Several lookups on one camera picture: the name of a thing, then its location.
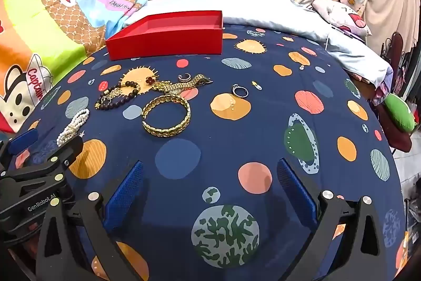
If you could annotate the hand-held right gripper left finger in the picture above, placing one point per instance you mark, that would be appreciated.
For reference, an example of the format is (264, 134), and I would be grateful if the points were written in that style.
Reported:
(126, 195)

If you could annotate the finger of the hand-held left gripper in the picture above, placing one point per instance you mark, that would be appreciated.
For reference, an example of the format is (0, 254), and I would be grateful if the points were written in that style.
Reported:
(23, 139)
(65, 152)

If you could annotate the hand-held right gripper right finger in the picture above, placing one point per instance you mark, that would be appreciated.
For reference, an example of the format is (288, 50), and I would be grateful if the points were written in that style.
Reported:
(296, 195)

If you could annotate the gold link watch band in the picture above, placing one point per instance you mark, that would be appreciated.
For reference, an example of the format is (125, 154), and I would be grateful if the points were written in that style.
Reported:
(190, 81)

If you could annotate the red cardboard box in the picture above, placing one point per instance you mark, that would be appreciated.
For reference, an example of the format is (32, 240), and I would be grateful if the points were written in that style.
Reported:
(164, 44)

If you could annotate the navy planet print bedsheet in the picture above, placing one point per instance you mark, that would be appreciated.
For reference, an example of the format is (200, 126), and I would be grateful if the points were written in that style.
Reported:
(230, 136)

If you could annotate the dark red cloth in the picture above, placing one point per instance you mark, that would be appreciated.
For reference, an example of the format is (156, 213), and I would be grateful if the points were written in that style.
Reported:
(399, 139)

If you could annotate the green cushion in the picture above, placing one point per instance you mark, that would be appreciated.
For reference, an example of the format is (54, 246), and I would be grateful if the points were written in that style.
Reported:
(398, 113)

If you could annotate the colourful monkey print blanket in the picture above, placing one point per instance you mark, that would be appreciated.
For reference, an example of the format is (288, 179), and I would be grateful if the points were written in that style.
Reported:
(65, 4)

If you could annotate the dark metal chair back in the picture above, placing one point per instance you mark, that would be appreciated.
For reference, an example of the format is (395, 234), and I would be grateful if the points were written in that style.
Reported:
(396, 47)

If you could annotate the pink cartoon pillow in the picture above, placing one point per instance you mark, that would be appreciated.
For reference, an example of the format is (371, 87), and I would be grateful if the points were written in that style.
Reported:
(342, 16)

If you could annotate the light blue pillow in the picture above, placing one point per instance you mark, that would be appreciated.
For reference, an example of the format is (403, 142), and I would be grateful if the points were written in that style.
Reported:
(263, 9)

